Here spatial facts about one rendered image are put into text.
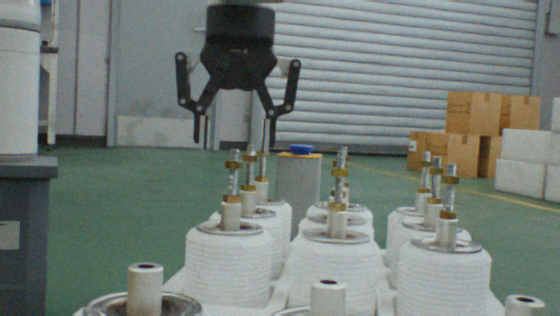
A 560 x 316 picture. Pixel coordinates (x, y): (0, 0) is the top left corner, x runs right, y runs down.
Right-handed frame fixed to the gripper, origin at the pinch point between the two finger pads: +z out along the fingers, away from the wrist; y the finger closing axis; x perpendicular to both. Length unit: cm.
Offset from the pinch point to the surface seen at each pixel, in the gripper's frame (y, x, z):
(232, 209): -0.2, 1.0, 7.7
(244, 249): -1.8, 4.3, 11.3
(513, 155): -146, -298, 14
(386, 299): -18.1, -0.2, 17.2
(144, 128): 104, -510, 18
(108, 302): 6.3, 29.9, 9.8
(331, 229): -11.1, 2.4, 9.0
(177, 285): 5.7, -1.7, 17.2
